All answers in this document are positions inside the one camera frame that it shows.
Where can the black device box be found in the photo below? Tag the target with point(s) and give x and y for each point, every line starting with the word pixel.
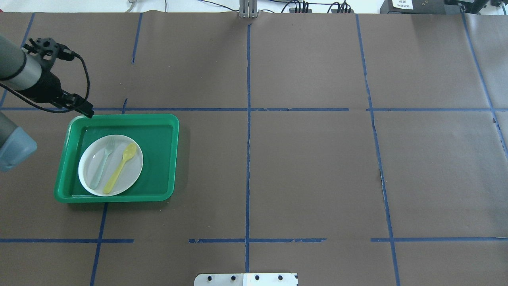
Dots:
pixel 434 7

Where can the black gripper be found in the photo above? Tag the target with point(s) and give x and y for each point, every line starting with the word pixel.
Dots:
pixel 45 87

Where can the black power strip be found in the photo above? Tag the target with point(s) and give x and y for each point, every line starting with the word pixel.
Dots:
pixel 302 7

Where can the green plastic tray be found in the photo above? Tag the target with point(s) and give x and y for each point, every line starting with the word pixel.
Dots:
pixel 157 135

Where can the white round plate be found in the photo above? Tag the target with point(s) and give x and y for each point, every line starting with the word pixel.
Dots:
pixel 92 156

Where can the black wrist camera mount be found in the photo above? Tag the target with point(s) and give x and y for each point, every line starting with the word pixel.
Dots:
pixel 47 50

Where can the yellow plastic spoon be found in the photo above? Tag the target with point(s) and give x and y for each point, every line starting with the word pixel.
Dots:
pixel 128 153

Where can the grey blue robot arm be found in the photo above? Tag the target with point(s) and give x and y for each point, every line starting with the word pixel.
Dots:
pixel 26 73

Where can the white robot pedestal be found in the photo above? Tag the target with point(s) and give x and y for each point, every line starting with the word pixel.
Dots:
pixel 247 279

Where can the aluminium frame post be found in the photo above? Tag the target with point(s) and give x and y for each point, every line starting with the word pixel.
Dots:
pixel 248 9

